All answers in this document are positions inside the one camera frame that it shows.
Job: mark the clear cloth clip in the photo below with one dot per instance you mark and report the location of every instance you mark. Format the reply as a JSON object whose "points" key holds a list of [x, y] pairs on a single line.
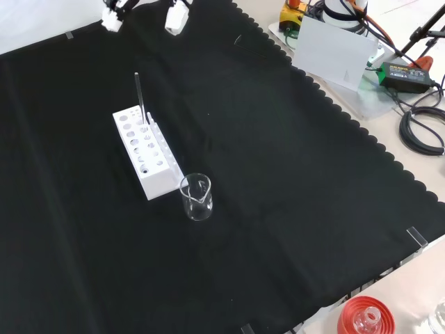
{"points": [[417, 237], [69, 35], [247, 329]]}

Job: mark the black tripod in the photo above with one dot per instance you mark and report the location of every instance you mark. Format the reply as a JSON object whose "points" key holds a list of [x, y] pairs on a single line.
{"points": [[422, 29]]}

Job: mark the black power adapter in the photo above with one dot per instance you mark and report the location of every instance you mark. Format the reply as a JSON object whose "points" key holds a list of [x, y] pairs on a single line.
{"points": [[403, 76]]}

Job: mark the clear glass vessel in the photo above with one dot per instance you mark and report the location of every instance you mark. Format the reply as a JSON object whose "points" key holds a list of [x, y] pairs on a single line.
{"points": [[438, 320]]}

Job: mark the orange clamp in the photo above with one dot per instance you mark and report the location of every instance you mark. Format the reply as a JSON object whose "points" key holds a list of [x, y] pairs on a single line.
{"points": [[426, 63]]}

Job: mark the black bench cloth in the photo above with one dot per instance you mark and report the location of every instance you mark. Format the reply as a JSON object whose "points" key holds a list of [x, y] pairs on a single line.
{"points": [[243, 139]]}

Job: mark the white test tube rack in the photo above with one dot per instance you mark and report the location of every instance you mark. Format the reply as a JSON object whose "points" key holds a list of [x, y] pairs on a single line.
{"points": [[156, 182]]}

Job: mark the small clear glass beaker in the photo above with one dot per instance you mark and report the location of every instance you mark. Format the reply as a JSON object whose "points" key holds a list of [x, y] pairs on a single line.
{"points": [[200, 208]]}

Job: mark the yellow stop button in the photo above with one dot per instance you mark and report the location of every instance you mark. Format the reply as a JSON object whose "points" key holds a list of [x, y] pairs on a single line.
{"points": [[290, 19]]}

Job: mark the clear glass rod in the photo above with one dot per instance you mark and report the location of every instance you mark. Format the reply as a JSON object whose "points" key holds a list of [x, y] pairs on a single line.
{"points": [[139, 94]]}

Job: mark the pale board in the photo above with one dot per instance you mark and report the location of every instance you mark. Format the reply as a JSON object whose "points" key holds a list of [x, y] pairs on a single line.
{"points": [[330, 52]]}

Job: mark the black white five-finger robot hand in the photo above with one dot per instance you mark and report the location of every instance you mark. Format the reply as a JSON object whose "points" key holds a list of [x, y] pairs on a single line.
{"points": [[175, 21]]}

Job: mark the clear round-bottom flask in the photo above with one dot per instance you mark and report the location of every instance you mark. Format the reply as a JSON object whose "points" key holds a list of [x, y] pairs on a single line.
{"points": [[372, 315]]}

